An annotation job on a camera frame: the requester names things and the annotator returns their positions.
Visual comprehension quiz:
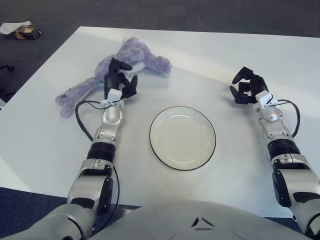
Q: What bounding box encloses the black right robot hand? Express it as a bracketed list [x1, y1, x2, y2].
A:
[229, 66, 270, 105]

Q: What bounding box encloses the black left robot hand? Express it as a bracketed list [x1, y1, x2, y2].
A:
[103, 57, 139, 101]

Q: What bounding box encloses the purple plush bunny doll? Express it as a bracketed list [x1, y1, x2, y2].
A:
[55, 36, 173, 120]

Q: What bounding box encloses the white plate with black rim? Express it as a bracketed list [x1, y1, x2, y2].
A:
[149, 105, 217, 172]

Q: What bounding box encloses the black and brown box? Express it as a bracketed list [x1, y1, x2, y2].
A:
[13, 24, 43, 40]

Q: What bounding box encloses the black chair base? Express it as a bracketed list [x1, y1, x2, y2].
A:
[0, 64, 16, 100]

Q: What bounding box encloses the grey robot torso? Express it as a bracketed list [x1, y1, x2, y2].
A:
[87, 198, 311, 240]

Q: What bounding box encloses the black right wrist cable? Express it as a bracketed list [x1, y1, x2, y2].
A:
[274, 99, 300, 137]

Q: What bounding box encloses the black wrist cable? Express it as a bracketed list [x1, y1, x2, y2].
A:
[75, 99, 121, 227]
[274, 99, 300, 137]

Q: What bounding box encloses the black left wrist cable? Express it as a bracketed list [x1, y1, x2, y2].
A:
[75, 99, 121, 227]

